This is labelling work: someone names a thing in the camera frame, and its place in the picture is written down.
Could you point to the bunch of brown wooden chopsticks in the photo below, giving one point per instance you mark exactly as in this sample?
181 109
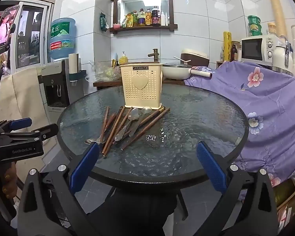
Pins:
115 130

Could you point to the smartphone on mount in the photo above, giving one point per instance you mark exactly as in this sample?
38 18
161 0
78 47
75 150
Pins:
3 27

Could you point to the cream perforated utensil holder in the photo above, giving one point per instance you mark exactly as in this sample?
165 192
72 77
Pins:
141 86

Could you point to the blue water jug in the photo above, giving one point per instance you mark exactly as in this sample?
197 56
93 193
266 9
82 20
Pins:
62 38

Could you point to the brown wooden spoon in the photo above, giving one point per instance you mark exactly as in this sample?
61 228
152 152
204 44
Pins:
111 119

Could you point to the steel spoon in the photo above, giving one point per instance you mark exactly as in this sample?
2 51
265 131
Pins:
91 141
133 114
146 110

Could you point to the teal cup holder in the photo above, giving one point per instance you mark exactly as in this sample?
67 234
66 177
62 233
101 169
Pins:
80 75

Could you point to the beige cloth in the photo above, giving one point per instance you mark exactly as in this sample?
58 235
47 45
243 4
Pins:
19 95

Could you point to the green hanging packet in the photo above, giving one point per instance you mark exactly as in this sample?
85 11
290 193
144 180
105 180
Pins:
103 22

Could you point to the stack of green noodle cups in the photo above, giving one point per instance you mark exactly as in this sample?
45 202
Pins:
255 25

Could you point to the pink small bowl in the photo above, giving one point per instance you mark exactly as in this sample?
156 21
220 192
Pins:
116 25

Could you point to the yellow label bottle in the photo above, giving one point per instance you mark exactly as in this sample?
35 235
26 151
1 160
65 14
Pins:
148 17

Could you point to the dark soy sauce bottle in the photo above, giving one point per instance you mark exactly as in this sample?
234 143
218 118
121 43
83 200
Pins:
155 16

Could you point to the white framed window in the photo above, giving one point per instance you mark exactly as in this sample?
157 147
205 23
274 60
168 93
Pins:
30 36

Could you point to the purple label bottle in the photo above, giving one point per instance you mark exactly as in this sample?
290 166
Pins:
141 17

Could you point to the white electric kettle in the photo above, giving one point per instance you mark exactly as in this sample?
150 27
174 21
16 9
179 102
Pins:
281 57

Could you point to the white squeeze bottle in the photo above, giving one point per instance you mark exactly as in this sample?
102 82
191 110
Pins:
163 19

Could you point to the grey water dispenser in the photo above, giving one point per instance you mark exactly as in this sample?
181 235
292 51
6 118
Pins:
55 86

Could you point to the green oil bottle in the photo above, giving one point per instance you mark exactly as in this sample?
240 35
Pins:
135 19

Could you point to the purple floral cloth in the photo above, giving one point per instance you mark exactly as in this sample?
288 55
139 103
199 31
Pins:
265 103

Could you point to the clear plastic bag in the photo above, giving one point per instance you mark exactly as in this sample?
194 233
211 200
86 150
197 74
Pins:
104 72

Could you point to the white paper cup stack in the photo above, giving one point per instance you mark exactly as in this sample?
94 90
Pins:
73 62

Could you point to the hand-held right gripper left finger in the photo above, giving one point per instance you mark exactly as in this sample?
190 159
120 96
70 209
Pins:
84 167

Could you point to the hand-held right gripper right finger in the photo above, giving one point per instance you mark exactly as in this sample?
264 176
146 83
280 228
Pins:
211 167

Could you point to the white microwave oven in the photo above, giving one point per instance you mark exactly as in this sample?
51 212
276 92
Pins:
253 48

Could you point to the tall tan paper cup stack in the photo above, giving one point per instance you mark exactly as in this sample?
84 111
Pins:
277 7

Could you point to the bronze faucet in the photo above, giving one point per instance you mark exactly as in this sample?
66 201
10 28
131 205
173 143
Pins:
154 54

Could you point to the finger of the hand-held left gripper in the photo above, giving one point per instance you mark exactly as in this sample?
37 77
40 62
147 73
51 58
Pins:
20 124
39 133

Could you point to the brown and white rice cooker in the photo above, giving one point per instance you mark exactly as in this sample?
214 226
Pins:
195 54

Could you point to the brown glass bottle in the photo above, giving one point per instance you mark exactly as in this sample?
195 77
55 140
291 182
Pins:
234 52

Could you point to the white pan with glass lid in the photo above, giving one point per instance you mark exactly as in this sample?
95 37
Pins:
174 73

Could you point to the person's left hand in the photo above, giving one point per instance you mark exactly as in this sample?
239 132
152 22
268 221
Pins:
3 177

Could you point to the yellow soap dispenser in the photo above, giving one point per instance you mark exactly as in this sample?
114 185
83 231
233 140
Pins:
123 58

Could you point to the white rice paddle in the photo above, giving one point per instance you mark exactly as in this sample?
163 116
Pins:
186 60

